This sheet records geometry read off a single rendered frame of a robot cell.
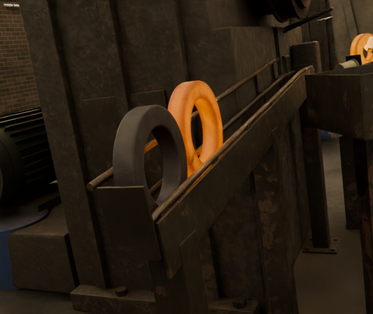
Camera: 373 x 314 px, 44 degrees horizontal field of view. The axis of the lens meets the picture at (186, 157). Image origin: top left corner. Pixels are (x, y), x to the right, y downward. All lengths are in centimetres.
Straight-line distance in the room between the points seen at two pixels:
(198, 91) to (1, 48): 822
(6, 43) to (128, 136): 849
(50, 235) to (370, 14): 337
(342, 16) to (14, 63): 629
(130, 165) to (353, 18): 389
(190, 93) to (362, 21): 367
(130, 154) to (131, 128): 4
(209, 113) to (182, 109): 13
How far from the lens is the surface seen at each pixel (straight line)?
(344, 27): 444
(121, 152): 61
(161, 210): 63
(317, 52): 189
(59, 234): 179
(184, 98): 78
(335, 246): 192
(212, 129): 90
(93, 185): 64
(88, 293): 169
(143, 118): 63
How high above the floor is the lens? 80
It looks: 12 degrees down
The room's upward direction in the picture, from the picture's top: 9 degrees counter-clockwise
